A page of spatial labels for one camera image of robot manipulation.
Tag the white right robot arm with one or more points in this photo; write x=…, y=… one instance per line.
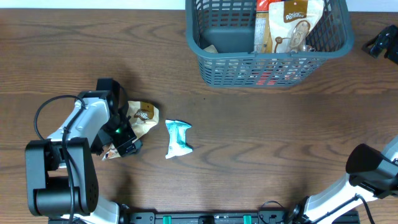
x=370, y=175

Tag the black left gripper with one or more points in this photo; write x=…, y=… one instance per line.
x=120, y=140

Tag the spaghetti packet orange and tan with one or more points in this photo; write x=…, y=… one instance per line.
x=262, y=34

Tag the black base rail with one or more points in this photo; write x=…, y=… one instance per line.
x=274, y=216

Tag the beige Paritree snack bag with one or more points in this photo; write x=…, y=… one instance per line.
x=291, y=22

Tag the teal white snack packet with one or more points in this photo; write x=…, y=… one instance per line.
x=177, y=138

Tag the beige Paritree dried food bag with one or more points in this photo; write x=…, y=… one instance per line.
x=142, y=116

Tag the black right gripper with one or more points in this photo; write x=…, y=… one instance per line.
x=379, y=43

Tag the grey plastic basket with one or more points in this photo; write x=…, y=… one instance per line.
x=221, y=34

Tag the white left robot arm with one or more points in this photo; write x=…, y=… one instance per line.
x=61, y=179

